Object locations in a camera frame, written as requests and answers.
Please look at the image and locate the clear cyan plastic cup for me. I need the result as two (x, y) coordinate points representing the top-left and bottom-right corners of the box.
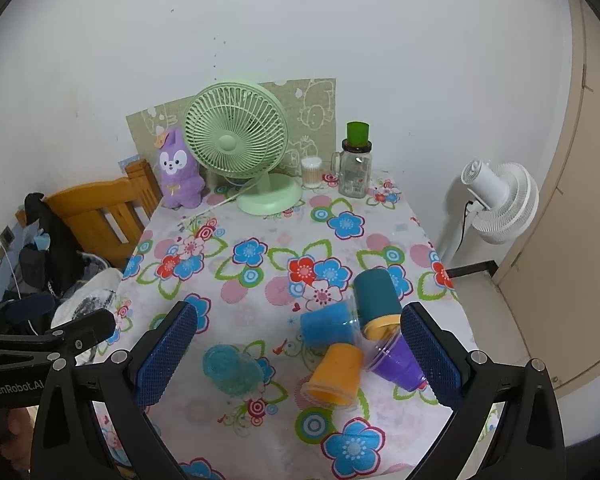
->
(202, 344), (265, 397)

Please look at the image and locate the teal cup with yellow rim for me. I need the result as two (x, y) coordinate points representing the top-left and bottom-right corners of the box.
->
(354, 268), (402, 339)

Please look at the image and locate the white fan cable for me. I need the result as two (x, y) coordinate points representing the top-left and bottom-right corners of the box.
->
(177, 182), (258, 226)

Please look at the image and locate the green plastic cup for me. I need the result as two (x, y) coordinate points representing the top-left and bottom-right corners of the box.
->
(345, 121), (371, 145)

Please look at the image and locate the purple plush toy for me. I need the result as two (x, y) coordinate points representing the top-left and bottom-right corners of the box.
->
(154, 127), (210, 209)

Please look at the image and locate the white standing fan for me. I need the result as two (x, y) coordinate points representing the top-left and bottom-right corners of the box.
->
(437, 158), (540, 279)

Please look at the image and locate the beige door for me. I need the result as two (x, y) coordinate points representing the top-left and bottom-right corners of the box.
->
(495, 0), (600, 401)

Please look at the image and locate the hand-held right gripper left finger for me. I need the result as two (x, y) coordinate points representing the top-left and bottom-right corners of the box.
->
(30, 301), (201, 480)

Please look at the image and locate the green desk fan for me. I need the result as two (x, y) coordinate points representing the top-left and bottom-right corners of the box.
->
(182, 81), (303, 217)

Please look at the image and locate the orange plastic cup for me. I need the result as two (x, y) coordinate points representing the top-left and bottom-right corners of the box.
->
(305, 342), (365, 407)

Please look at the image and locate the black fan cable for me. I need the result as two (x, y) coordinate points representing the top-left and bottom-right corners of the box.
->
(457, 200), (477, 257)

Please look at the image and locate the floral tablecloth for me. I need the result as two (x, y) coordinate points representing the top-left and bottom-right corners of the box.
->
(87, 170), (501, 480)

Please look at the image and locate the person's left hand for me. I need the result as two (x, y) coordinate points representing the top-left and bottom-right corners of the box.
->
(0, 406), (37, 462)

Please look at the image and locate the glass jar mug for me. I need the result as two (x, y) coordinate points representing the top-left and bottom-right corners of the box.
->
(331, 138), (373, 198)

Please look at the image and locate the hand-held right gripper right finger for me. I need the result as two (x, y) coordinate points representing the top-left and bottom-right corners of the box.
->
(400, 302), (568, 480)

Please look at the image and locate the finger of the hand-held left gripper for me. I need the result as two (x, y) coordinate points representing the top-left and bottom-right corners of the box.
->
(45, 308), (117, 358)
(0, 294), (57, 333)

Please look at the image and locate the pile of clothes and bags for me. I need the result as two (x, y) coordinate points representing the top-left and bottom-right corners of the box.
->
(24, 192), (88, 297)

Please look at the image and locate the blue plastic cup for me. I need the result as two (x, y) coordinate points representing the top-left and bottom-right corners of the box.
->
(300, 296), (361, 348)

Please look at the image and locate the wooden chair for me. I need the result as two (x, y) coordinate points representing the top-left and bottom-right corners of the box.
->
(15, 158), (163, 271)

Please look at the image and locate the cotton swab container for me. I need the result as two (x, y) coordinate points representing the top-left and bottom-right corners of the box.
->
(300, 156), (325, 191)

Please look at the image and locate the beige printed board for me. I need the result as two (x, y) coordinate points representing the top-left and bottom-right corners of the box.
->
(126, 78), (337, 181)

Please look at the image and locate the purple plastic cup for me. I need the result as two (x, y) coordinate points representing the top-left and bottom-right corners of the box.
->
(365, 332), (429, 391)

